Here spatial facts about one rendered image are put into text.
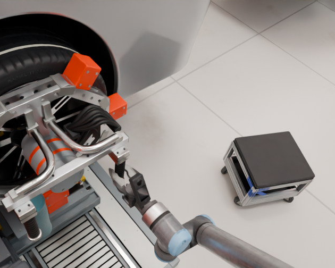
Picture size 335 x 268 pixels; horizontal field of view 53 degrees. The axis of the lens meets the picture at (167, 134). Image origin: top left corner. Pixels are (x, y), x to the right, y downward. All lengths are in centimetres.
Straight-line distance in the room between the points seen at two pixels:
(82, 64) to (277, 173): 134
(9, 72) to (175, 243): 72
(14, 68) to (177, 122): 162
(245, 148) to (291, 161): 28
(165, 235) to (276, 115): 191
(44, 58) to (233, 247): 82
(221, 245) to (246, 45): 253
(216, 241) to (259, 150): 103
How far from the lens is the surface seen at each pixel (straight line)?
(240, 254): 108
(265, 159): 207
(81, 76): 111
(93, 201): 192
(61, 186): 121
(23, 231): 183
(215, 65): 307
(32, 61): 110
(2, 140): 130
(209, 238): 120
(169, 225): 114
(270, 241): 224
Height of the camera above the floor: 189
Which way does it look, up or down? 51 degrees down
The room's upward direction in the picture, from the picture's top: 15 degrees clockwise
